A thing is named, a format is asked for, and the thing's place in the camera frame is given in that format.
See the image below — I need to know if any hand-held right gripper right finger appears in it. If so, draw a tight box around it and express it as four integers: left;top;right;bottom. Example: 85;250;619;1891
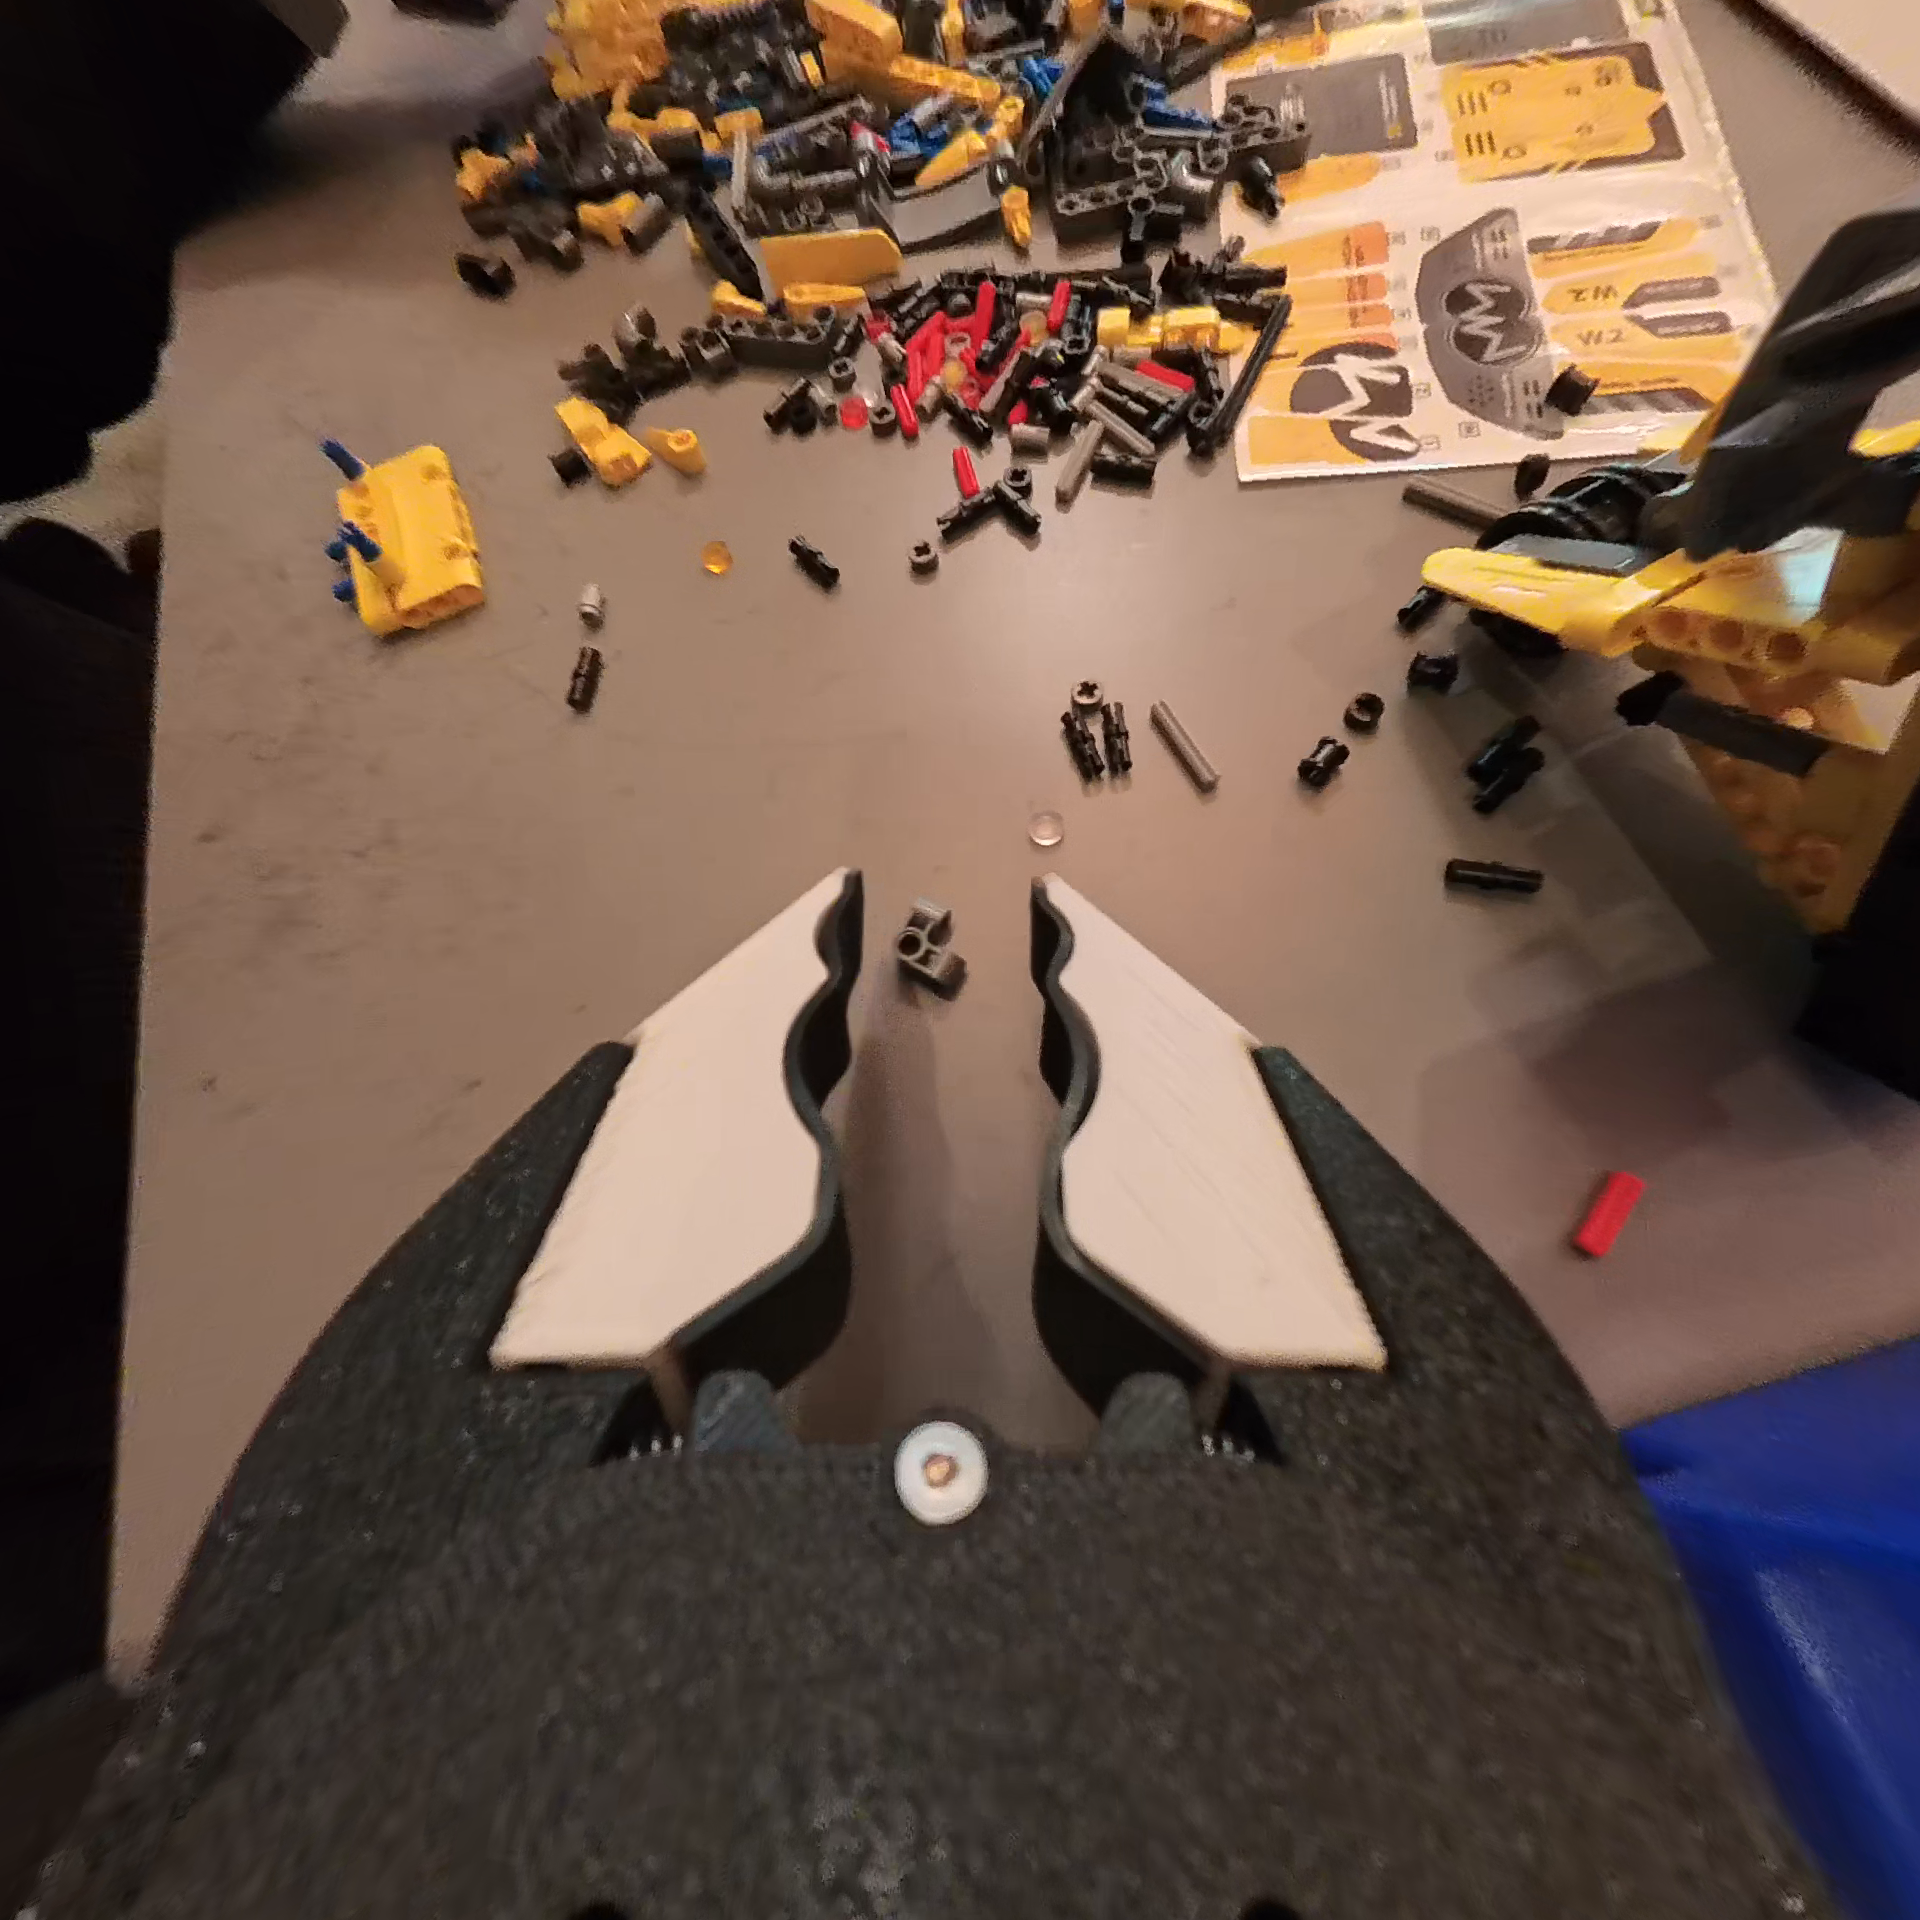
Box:
1032;876;1387;1427

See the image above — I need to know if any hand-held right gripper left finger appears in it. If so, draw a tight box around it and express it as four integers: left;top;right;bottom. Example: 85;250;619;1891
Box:
493;867;865;1427

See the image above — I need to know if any black double pin connector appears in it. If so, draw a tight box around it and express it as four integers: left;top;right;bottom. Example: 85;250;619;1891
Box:
1466;716;1547;816

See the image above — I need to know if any yellow block with blue pins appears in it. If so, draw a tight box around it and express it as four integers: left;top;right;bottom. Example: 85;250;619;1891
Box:
321;436;485;638

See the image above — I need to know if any black cross connector piece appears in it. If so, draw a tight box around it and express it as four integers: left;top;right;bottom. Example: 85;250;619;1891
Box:
937;468;1045;544

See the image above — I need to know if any yellow angled toy piece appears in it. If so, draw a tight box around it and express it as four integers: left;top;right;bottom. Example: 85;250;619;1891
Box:
547;399;652;491

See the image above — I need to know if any blue plastic bin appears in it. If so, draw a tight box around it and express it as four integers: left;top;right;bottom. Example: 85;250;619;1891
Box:
1620;1342;1920;1920

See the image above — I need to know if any yellow toy vehicle model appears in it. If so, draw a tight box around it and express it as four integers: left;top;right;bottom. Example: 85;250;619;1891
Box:
1418;210;1920;940

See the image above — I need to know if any pile of toy building pieces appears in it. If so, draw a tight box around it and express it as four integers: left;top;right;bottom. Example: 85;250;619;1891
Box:
450;0;1295;504

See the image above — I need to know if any yellow and grey sticker sheet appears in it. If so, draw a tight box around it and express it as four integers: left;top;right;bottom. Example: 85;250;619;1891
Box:
1211;0;1778;486

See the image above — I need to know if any person's dark clothing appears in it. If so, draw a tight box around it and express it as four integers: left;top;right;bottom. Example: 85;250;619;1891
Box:
0;0;349;1717

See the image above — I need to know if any white paper sheet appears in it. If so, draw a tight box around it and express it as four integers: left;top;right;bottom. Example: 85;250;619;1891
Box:
1747;0;1920;124

